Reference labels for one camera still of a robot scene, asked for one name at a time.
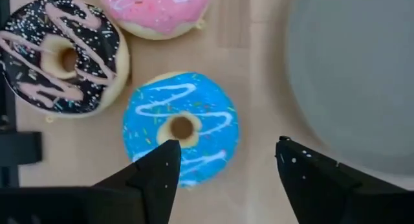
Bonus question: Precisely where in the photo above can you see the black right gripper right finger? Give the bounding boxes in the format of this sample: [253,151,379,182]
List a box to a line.
[275,135,363,224]

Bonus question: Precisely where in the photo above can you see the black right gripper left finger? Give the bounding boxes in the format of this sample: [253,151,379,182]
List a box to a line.
[93,139,182,224]

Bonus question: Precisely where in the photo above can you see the large blue iced donut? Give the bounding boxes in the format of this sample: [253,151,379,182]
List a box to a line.
[122,71,241,188]

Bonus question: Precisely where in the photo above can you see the large chocolate iced donut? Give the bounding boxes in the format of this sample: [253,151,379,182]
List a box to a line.
[0,0,131,118]

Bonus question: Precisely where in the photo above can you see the large pink iced donut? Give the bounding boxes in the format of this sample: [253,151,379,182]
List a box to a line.
[96,0,213,41]

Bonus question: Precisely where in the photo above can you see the grey round plate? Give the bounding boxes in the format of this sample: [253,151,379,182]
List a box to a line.
[286,0,414,180]

